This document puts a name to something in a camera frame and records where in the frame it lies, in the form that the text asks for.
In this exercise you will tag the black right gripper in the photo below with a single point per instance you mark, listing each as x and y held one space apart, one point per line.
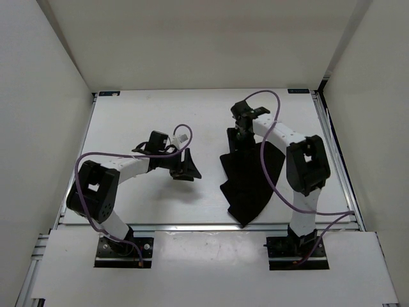
234 145

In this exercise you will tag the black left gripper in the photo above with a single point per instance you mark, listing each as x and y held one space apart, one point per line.
186 169

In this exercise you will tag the black skirt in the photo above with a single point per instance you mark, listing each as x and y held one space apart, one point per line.
246 188

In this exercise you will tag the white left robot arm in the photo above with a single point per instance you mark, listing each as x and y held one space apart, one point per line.
98 175

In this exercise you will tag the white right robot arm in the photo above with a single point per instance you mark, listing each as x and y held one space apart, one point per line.
307 167

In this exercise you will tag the blue right table label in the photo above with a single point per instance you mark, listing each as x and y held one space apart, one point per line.
298 91

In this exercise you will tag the blue table label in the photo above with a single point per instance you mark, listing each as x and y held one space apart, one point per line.
109 93
298 91

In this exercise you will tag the white front cover board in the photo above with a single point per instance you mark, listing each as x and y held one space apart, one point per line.
213 269

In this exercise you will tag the blue left table label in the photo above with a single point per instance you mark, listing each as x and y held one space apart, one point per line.
109 93

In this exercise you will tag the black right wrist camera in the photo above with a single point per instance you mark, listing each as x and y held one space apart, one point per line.
241 109

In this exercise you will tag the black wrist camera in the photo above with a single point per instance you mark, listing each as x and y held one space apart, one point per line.
154 146
241 109

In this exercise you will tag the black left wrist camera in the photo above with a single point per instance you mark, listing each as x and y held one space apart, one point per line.
154 146

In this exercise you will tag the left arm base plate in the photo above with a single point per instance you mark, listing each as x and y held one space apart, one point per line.
123 256

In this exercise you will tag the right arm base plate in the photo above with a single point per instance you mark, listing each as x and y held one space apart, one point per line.
284 256

